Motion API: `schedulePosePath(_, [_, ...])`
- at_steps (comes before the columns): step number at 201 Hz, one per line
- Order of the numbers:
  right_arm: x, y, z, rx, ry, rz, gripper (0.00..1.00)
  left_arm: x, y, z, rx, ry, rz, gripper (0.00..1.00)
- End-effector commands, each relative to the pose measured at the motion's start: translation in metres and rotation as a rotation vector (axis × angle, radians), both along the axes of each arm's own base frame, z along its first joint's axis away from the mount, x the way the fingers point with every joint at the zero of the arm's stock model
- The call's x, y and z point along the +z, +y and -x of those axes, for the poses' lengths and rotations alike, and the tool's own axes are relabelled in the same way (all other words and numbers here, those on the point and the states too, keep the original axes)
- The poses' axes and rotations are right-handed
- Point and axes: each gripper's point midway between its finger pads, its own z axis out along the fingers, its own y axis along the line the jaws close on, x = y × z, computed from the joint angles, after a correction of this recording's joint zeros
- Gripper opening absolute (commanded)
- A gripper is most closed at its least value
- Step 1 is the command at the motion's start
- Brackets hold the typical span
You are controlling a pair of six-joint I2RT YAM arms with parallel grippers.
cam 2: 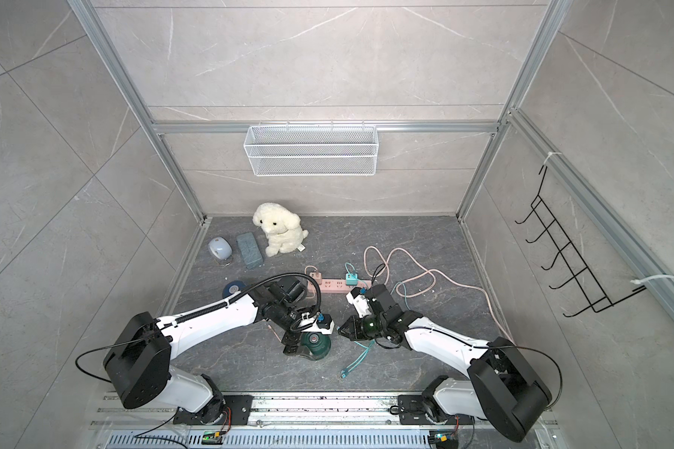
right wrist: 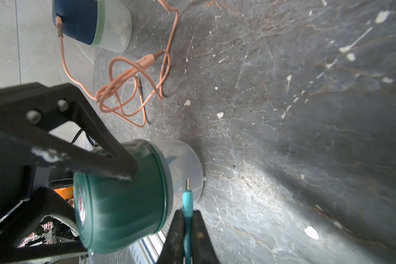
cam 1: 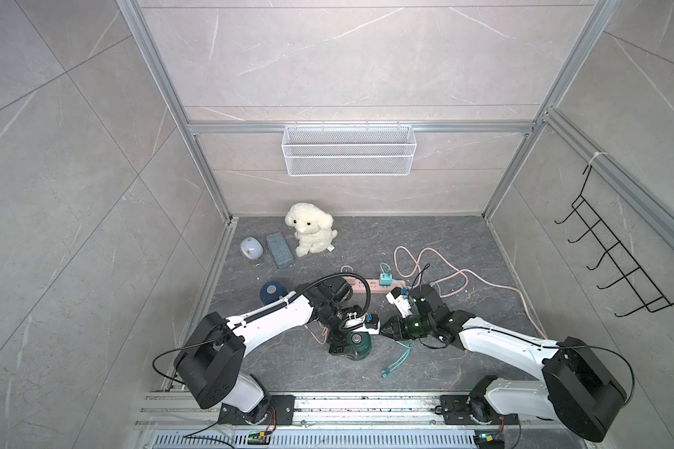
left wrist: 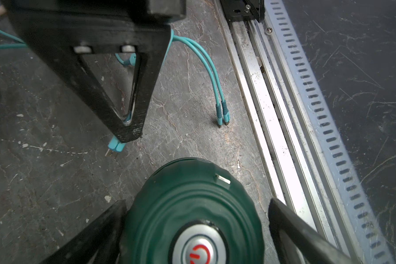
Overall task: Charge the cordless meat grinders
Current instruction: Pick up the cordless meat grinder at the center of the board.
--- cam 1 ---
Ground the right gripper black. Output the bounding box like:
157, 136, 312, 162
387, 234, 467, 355
376, 314, 434, 340

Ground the green cordless meat grinder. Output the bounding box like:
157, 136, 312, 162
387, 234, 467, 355
346, 332, 372, 360

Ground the teal charging cable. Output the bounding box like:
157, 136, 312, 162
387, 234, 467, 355
378, 261, 445, 380

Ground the teal usb wall charger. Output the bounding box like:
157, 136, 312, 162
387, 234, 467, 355
378, 273, 393, 287

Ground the blue cordless meat grinder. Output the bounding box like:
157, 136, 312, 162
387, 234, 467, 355
259, 281, 288, 305

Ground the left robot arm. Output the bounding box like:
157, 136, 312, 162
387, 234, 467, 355
155, 272, 378, 424

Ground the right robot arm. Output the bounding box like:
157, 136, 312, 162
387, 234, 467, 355
380, 284, 635, 443

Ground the pink power strip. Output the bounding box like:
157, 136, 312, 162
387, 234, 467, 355
346, 277, 406, 296

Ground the grey-blue rectangular case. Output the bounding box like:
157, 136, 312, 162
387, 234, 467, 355
266, 232, 295, 269

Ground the white plush dog toy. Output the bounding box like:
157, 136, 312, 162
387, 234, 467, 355
285, 203, 338, 257

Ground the light blue round gadget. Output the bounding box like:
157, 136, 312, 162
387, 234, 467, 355
240, 237, 264, 264

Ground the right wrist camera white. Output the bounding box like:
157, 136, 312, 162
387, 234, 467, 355
386, 287, 413, 318

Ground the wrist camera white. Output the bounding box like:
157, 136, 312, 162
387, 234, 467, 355
386, 287, 413, 318
342, 314, 381, 335

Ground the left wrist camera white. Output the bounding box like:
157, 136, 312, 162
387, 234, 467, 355
342, 314, 381, 335

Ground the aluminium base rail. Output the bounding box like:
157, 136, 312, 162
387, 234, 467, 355
132, 392, 590, 448

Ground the white wire mesh basket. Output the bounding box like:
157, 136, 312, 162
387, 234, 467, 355
281, 125, 417, 177

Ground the black wire hook rack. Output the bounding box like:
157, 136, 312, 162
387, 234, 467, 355
554, 165, 674, 318

